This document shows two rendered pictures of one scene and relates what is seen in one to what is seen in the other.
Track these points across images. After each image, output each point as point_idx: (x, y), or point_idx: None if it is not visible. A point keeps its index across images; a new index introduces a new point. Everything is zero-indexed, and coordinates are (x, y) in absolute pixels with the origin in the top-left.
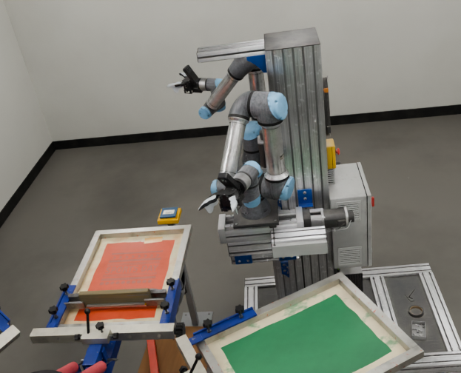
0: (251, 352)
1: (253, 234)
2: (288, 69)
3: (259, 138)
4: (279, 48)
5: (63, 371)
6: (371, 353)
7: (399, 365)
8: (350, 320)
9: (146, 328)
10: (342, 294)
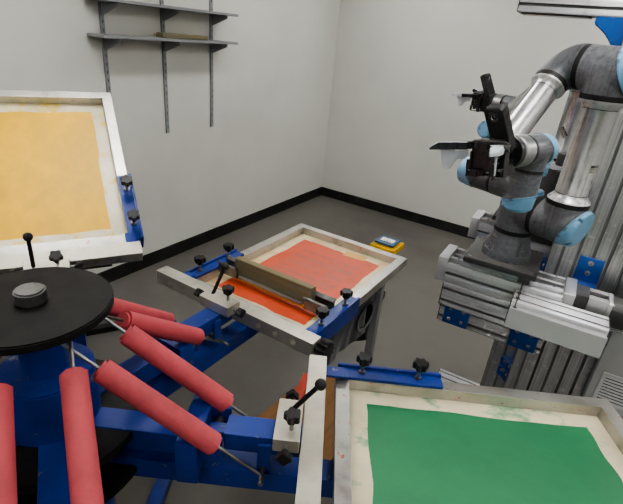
0: (408, 435)
1: (487, 283)
2: None
3: (553, 163)
4: None
5: (143, 310)
6: None
7: None
8: (604, 480)
9: (283, 325)
10: (600, 433)
